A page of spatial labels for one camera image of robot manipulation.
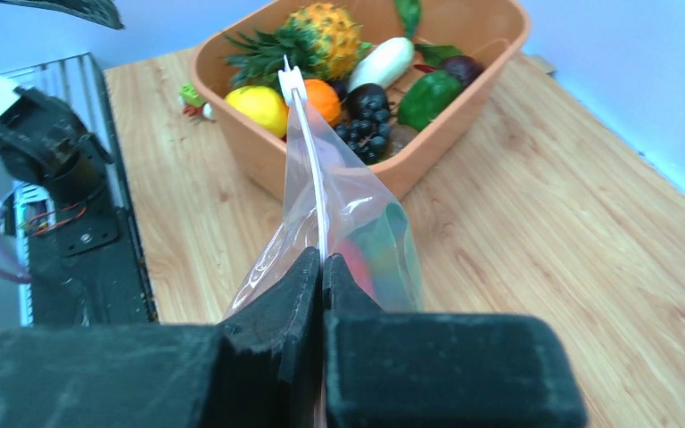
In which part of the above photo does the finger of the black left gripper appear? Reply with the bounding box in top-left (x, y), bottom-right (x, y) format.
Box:
top-left (0, 0), bottom-right (124, 30)

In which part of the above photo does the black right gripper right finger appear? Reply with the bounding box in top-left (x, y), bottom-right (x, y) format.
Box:
top-left (322, 255), bottom-right (589, 427)

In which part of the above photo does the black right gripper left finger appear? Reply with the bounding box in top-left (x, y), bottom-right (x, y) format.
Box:
top-left (0, 247), bottom-right (321, 427)

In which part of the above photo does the green bok choy toy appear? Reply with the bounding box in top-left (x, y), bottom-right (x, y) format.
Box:
top-left (351, 202), bottom-right (424, 312)

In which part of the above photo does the red chili toy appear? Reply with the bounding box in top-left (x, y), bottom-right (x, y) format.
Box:
top-left (335, 239), bottom-right (377, 301)

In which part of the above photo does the clear zip top bag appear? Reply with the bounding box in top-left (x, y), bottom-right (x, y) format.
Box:
top-left (226, 65), bottom-right (399, 316)

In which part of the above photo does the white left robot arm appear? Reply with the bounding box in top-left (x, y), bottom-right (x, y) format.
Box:
top-left (0, 75), bottom-right (131, 258)

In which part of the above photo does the colourful toy block stack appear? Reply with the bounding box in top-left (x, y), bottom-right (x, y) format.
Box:
top-left (178, 82), bottom-right (215, 121)

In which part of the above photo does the yellow lemon toy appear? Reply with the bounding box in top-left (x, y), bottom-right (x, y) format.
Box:
top-left (225, 86), bottom-right (288, 138)

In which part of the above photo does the toy pineapple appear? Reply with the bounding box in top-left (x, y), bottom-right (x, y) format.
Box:
top-left (223, 3), bottom-right (371, 89)

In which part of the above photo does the orange fruit toy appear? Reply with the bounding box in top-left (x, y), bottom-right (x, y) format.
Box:
top-left (304, 78), bottom-right (343, 127)

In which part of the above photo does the black grape bunch toy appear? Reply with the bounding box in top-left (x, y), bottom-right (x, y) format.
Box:
top-left (333, 109), bottom-right (392, 165)

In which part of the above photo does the green bell pepper toy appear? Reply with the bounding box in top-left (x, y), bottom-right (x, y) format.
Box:
top-left (397, 70), bottom-right (464, 131)

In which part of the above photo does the green leaf toy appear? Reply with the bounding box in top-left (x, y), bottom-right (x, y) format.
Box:
top-left (415, 44), bottom-right (464, 68)
top-left (393, 0), bottom-right (422, 39)

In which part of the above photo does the orange plastic basket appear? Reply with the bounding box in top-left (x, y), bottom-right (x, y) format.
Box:
top-left (190, 1), bottom-right (531, 200)

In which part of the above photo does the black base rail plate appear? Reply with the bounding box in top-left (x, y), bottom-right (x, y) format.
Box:
top-left (14, 53), bottom-right (158, 326)

